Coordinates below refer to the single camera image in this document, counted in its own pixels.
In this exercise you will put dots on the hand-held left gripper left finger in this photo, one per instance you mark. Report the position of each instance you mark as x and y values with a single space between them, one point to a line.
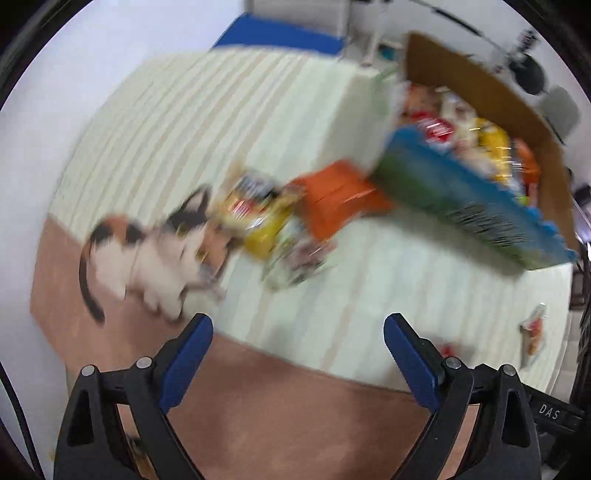
184 364

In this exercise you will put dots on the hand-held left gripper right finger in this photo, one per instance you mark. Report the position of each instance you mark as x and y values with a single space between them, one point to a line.
411 364

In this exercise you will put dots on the small orange-white snack packet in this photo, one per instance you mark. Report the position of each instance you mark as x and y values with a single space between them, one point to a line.
535 332

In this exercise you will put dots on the narrow yellow snack packet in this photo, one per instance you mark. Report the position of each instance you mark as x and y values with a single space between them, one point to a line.
268 230

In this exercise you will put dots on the cardboard box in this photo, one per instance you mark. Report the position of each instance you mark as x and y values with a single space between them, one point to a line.
461 203

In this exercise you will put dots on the large orange snack packet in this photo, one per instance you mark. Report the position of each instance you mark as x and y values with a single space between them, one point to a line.
526 161

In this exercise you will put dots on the red snack packet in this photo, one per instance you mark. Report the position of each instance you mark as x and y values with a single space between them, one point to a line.
434 129

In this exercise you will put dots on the large yellow snack packet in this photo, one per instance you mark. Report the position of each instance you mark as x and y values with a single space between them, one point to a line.
494 141

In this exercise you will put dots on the white snack bag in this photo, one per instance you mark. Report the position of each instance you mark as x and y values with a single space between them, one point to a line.
455 108

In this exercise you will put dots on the striped cat-print table mat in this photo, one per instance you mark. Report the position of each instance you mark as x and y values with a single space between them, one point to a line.
161 138

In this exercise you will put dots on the barbell with black plates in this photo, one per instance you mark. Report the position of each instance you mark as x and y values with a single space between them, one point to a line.
531 74

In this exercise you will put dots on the blue floor mat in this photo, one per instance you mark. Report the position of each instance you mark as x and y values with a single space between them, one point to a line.
277 34

